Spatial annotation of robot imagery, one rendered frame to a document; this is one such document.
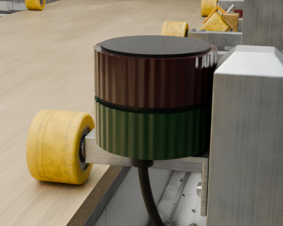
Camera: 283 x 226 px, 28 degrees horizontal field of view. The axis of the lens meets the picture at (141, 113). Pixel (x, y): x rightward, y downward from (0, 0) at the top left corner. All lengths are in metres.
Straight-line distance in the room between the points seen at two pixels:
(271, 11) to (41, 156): 0.28
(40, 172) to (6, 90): 0.45
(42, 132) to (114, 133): 0.35
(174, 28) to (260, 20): 0.82
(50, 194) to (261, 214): 0.37
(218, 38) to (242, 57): 1.05
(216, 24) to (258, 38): 1.04
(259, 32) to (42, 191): 0.29
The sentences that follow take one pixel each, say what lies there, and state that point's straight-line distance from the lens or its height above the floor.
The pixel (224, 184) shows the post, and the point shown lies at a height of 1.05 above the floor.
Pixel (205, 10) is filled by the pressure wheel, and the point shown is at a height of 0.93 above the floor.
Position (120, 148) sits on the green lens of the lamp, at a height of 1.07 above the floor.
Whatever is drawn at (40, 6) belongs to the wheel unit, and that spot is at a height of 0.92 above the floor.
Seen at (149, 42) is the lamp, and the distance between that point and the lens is 0.28.
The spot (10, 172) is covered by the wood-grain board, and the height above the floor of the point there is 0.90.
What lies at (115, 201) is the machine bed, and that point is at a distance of 0.86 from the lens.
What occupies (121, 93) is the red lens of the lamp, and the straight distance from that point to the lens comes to 0.25.
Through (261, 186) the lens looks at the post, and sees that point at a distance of 0.27.
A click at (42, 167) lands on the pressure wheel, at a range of 0.61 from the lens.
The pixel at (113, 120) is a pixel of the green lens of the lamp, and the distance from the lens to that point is 0.26.
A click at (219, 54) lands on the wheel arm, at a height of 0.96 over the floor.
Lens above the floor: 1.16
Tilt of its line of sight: 17 degrees down
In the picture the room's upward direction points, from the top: 1 degrees clockwise
